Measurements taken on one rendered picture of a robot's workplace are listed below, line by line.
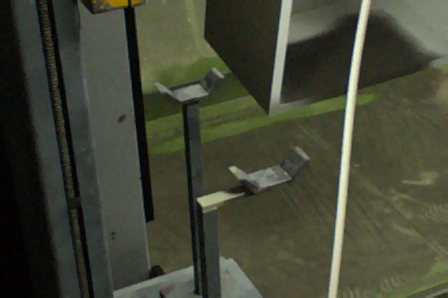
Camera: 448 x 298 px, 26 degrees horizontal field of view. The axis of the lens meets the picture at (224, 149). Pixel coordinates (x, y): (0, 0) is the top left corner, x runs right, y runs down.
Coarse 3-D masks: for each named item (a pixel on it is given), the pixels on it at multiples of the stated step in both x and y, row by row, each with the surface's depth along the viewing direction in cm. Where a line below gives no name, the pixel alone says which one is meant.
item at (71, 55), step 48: (0, 0) 87; (48, 0) 86; (48, 48) 87; (48, 96) 89; (48, 144) 92; (48, 192) 94; (96, 192) 97; (48, 240) 98; (96, 240) 99; (48, 288) 106; (96, 288) 102
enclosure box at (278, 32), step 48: (240, 0) 229; (288, 0) 212; (336, 0) 270; (384, 0) 274; (432, 0) 261; (240, 48) 237; (288, 48) 254; (336, 48) 255; (384, 48) 257; (432, 48) 258; (288, 96) 239; (336, 96) 241
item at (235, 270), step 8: (224, 264) 134; (232, 264) 134; (192, 272) 133; (232, 272) 132; (240, 272) 132; (168, 280) 131; (176, 280) 131; (184, 280) 131; (240, 280) 131; (248, 280) 131; (144, 288) 130; (152, 288) 130; (160, 288) 130; (248, 288) 129; (120, 296) 129; (128, 296) 129; (136, 296) 129; (144, 296) 129; (152, 296) 129; (160, 296) 129; (256, 296) 128
